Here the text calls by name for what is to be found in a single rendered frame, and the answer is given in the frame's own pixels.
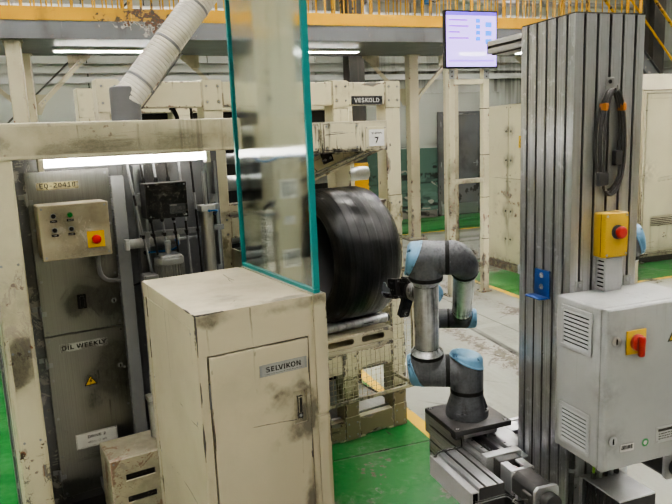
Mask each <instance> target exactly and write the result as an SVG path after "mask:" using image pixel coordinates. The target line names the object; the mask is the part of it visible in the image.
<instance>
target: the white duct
mask: <svg viewBox="0 0 672 504"><path fill-rule="evenodd" d="M217 1H218V0H180V1H179V3H178V4H177V5H176V7H175V8H174V10H173V11H172V12H171V13H170V15H169V16H168V17H167V19H166V20H165V22H164V23H163V24H162V26H161V27H160V28H159V30H158V31H157V32H156V33H155V34H154V36H153V38H152V39H151V40H150V42H149V43H148V45H147V46H146V47H145V48H144V50H143V51H142V52H141V54H140V55H139V56H138V58H137V59H136V61H135V62H134V63H133V65H132V66H131V68H130V69H129V70H127V72H126V74H125V75H124V77H123V78H122V79H121V81H120V82H119V84H118V85H117V86H131V88H132V91H131V95H132V96H131V95H130V96H129V99H131V100H132V101H134V102H135V103H137V104H139V105H140V104H141V105H142V104H143V102H144V101H145V99H146V98H147V97H148V95H149V94H150V93H151V92H152V91H153V89H154V87H155V86H156V85H157V83H158V82H159V80H160V79H161V78H162V76H163V75H164V74H165V72H166V71H167V69H168V68H169V67H170V65H171V64H172V63H173V61H174V60H175V59H176V57H177V56H178V55H179V54H180V53H181V50H182V49H183V47H184V46H185V44H186V43H187V42H188V41H189V39H190V38H191V37H192V35H193V34H194V32H195V31H196V30H197V28H198V27H199V25H200V24H201V23H202V21H203V20H204V19H205V18H206V17H207V16H208V13H209V12H210V10H211V9H212V8H213V6H214V5H215V4H216V2H217Z"/></svg>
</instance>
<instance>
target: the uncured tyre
mask: <svg viewBox="0 0 672 504"><path fill-rule="evenodd" d="M315 197H316V219H317V240H318V262H319V284H320V291H322V292H325V293H326V314H327V321H329V322H338V321H343V320H347V319H352V318H357V317H362V316H367V315H372V314H376V313H377V312H379V311H381V310H382V309H384V308H385V307H386V306H387V305H388V304H389V302H390V301H391V298H385V297H383V295H382V293H381V292H382V291H383V282H385V283H386V285H387V287H388V279H392V278H393V279H399V278H400V276H401V270H402V249H401V242H400V237H399V233H398V229H397V226H396V224H395V221H394V219H393V217H392V215H391V213H390V211H389V210H388V208H387V207H386V206H385V204H384V203H383V202H382V201H381V200H380V199H379V198H378V197H377V196H376V195H375V194H374V193H373V192H371V191H370V190H368V189H366V188H362V187H358V186H345V187H334V188H322V189H316V190H315Z"/></svg>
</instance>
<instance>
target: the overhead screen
mask: <svg viewBox="0 0 672 504"><path fill-rule="evenodd" d="M442 27H443V69H491V68H497V55H492V54H487V42H488V41H492V40H496V39H497V11H471V10H443V11H442Z"/></svg>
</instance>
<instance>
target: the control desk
mask: <svg viewBox="0 0 672 504"><path fill-rule="evenodd" d="M142 290H143V301H144V311H145V322H146V333H147V343H148V354H149V364H150V375H151V385H152V396H153V406H154V417H155V428H156V438H157V449H158V459H159V470H160V480H161V491H162V501H163V504H335V501H334V479H333V456H332V434H331V413H330V412H329V410H331V404H330V382H329V359H328V336H327V314H326V293H325V292H322V291H320V292H319V293H312V292H309V291H307V290H304V289H302V288H299V287H296V286H294V285H291V284H289V283H286V282H284V281H281V280H278V279H276V278H273V277H271V276H268V275H266V274H263V273H260V272H258V271H255V270H253V269H250V268H248V267H245V266H242V267H241V268H239V267H235V268H228V269H221V270H214V271H207V272H200V273H193V274H186V275H179V276H172V277H165V278H158V279H151V280H144V281H142Z"/></svg>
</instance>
